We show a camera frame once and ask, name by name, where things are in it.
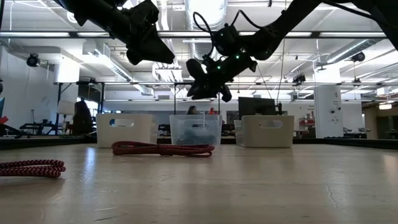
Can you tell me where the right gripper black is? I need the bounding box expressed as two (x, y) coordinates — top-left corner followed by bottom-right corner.
(186, 52), (259, 103)

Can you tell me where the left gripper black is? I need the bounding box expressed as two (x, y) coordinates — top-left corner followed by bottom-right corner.
(119, 18), (175, 66)

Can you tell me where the blue black braided cable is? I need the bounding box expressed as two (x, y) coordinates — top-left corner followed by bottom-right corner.
(178, 126), (218, 146)

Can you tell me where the dark red braided cable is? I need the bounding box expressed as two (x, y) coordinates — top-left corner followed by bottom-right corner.
(111, 140), (216, 159)

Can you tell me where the red white braided cable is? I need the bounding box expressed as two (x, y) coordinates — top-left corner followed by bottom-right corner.
(0, 159), (67, 179)

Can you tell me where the clear plastic bin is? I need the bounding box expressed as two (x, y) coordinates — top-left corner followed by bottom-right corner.
(169, 114), (223, 146)

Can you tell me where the black computer monitor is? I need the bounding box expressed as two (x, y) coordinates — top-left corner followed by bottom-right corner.
(238, 96), (277, 120)

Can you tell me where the white plastic bin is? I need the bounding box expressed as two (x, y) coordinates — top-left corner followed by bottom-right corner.
(234, 115), (295, 148)
(96, 113), (158, 148)

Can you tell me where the white lampshade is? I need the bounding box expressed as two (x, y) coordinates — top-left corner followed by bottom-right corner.
(57, 100), (76, 116)

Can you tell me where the white square pillar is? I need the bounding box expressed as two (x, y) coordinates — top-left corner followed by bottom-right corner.
(313, 85), (343, 139)

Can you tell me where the black workbench equipment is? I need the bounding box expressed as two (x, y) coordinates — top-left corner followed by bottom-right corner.
(19, 118), (60, 135)

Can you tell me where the black metal frame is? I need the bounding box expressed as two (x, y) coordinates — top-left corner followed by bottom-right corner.
(57, 81), (106, 135)
(173, 82), (221, 116)

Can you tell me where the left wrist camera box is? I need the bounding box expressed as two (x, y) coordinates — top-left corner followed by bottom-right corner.
(129, 0), (160, 26)

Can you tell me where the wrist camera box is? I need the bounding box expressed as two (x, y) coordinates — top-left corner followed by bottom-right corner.
(129, 0), (160, 26)
(213, 24), (243, 57)

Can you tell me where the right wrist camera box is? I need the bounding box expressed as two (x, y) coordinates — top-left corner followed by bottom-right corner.
(213, 24), (243, 57)

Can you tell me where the silver ventilation duct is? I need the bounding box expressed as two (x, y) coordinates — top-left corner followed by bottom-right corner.
(185, 0), (228, 65)

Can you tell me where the thin hanging cable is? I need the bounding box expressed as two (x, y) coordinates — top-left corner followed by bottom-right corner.
(275, 37), (285, 103)

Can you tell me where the black table edge rail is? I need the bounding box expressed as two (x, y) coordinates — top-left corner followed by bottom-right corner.
(0, 135), (398, 149)

